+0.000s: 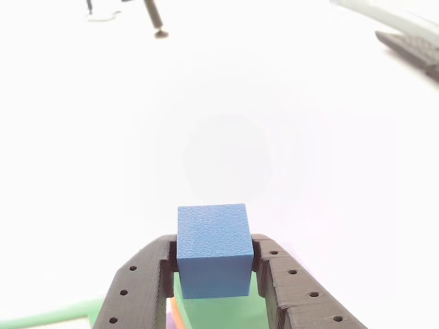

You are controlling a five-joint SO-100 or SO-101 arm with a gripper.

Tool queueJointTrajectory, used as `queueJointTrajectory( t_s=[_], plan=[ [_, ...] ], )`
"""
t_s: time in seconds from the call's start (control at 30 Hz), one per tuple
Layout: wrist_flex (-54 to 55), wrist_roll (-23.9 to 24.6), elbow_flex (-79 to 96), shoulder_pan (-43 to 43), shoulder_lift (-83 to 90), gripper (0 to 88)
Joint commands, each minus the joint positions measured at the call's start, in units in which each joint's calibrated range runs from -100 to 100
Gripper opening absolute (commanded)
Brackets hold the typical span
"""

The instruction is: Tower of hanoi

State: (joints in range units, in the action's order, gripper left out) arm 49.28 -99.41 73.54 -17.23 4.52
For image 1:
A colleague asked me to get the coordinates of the green tape square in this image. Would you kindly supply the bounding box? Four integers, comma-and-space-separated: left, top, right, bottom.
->
0, 293, 107, 329

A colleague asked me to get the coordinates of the small blue cube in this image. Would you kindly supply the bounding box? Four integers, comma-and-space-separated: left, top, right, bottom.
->
176, 203, 254, 300

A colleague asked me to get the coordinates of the orange cube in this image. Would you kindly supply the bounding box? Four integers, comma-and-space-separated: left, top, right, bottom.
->
169, 296, 182, 329

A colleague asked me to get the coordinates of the green cube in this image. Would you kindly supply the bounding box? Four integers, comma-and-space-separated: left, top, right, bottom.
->
173, 270, 268, 329

